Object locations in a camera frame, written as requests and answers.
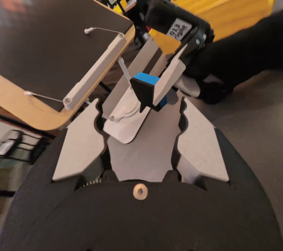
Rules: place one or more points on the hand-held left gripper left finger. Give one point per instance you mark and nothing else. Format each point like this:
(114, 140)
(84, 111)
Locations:
(79, 149)

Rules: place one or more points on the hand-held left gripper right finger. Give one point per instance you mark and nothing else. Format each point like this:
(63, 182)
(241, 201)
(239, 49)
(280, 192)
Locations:
(199, 149)

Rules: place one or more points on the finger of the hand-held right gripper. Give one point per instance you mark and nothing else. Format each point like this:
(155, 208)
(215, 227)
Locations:
(170, 76)
(158, 65)

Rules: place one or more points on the blue felt eraser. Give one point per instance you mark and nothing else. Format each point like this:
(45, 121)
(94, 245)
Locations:
(141, 91)

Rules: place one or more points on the person's right forearm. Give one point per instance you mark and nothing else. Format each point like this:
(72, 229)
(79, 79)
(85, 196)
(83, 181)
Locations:
(254, 51)

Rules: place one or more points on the small yellow bin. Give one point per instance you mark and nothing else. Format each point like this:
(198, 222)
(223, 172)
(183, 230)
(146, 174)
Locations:
(121, 4)

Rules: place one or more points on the wooden board with black mat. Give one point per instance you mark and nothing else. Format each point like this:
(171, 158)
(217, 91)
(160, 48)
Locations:
(44, 45)

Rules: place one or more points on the black metal frame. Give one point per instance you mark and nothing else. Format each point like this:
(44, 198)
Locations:
(26, 125)

